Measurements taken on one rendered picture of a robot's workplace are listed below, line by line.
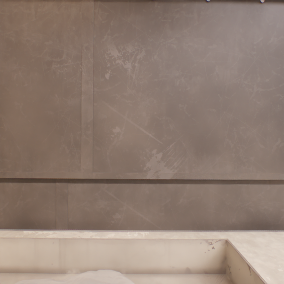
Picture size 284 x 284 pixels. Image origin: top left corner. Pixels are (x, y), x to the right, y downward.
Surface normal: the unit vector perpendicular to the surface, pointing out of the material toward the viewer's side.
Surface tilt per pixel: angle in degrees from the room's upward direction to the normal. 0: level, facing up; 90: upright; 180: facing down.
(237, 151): 90
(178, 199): 90
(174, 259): 90
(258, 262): 0
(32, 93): 90
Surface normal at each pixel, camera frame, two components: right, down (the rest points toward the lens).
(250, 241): 0.01, -1.00
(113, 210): 0.01, 0.01
